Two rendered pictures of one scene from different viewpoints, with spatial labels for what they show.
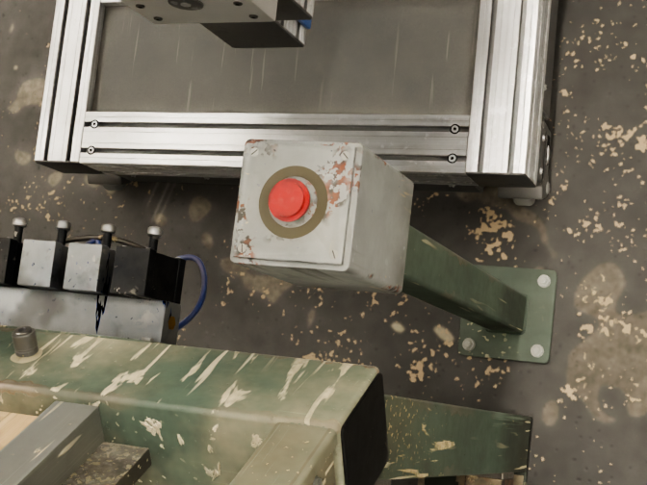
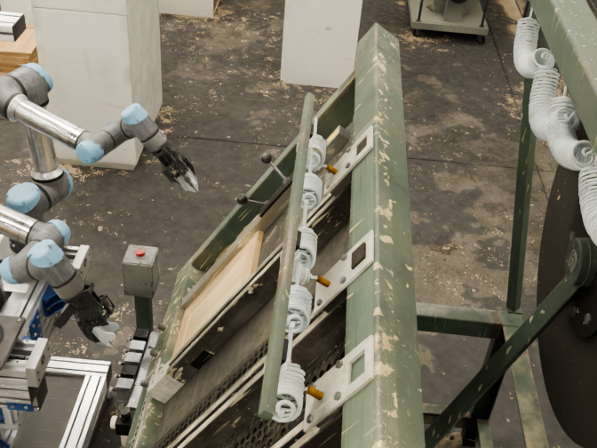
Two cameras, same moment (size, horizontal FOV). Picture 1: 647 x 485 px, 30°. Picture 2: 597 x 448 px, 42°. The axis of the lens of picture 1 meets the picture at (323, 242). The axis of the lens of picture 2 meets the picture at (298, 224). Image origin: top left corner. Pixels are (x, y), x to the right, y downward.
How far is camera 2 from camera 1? 2.95 m
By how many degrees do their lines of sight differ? 74
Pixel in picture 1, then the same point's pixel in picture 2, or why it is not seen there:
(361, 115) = (75, 404)
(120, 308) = (151, 342)
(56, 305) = (147, 359)
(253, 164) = (128, 260)
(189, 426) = (190, 282)
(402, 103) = (74, 396)
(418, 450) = not seen: hidden behind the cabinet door
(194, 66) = not seen: outside the picture
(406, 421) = not seen: hidden behind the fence
